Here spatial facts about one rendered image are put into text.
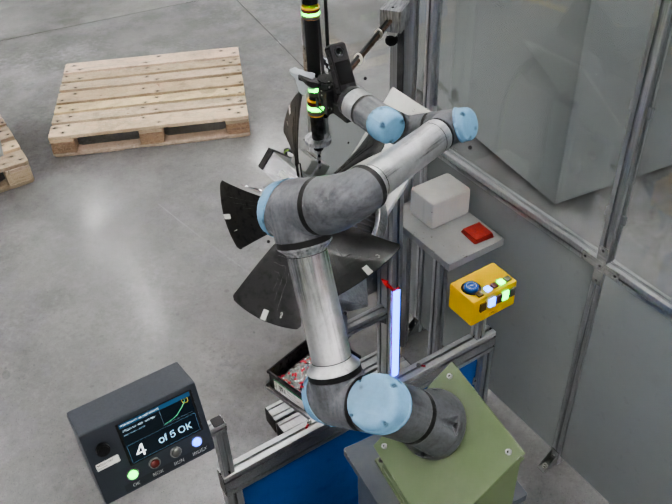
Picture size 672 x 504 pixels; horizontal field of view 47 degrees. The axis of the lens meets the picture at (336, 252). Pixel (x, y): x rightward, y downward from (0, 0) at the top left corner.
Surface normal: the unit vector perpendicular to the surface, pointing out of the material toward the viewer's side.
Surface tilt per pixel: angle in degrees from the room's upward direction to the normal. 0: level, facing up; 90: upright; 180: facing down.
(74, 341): 0
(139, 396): 15
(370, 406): 40
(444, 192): 0
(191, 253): 0
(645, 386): 90
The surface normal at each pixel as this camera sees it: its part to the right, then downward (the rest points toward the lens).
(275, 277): -0.12, 0.11
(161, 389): -0.18, -0.88
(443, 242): -0.04, -0.77
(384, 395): -0.55, -0.35
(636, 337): -0.84, 0.37
